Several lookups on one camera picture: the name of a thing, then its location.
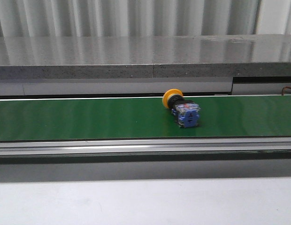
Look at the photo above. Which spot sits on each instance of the yellow mushroom push button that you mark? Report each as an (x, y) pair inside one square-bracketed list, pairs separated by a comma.
[(186, 112)]

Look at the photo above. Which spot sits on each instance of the green conveyor belt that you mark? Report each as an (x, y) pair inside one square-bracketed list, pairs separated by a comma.
[(114, 118)]

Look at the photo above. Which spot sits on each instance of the white corrugated curtain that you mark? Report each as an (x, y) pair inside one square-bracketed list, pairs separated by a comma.
[(143, 18)]

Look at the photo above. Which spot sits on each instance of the grey conveyor rear rail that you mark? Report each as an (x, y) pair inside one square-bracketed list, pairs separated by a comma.
[(144, 86)]

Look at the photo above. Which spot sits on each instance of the aluminium conveyor front rail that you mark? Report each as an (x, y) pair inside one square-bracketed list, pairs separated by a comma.
[(145, 150)]

